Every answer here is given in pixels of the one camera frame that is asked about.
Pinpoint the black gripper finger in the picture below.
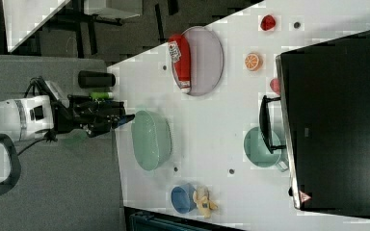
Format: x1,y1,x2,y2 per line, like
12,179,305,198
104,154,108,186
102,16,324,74
112,115,135,129

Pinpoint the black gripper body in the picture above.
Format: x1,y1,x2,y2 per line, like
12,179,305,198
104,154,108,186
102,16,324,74
52,95,126,138

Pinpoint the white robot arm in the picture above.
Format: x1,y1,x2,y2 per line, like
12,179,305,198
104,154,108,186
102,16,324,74
0,95,135,141

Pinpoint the green marker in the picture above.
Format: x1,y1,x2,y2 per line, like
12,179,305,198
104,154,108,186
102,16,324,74
90,92,114,99

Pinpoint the black cylinder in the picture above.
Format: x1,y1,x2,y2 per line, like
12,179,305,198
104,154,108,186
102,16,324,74
78,70,116,89

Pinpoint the red ketchup bottle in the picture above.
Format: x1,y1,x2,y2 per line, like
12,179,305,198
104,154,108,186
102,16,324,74
168,34,191,93

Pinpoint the blue bowl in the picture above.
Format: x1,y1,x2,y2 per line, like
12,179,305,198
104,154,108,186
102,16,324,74
171,184,197,214

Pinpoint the grey round plate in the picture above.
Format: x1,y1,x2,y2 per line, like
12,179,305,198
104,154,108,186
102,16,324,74
172,26,224,96

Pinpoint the green mug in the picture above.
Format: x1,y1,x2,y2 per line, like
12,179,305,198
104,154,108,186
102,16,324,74
244,127,289,172

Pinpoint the orange slice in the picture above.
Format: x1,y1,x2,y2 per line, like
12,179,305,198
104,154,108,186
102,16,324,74
245,53,262,71

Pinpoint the pink strawberry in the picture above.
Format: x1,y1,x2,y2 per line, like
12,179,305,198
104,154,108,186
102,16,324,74
270,78,280,95

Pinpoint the dark red strawberry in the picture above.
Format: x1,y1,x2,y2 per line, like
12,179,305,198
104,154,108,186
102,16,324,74
260,14,277,31

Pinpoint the black toaster oven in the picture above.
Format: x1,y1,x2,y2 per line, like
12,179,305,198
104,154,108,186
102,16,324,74
259,30,370,218

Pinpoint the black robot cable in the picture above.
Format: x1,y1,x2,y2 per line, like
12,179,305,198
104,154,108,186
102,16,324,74
15,136,51,157

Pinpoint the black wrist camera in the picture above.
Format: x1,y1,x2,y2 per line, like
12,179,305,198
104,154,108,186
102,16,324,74
30,76,69,108

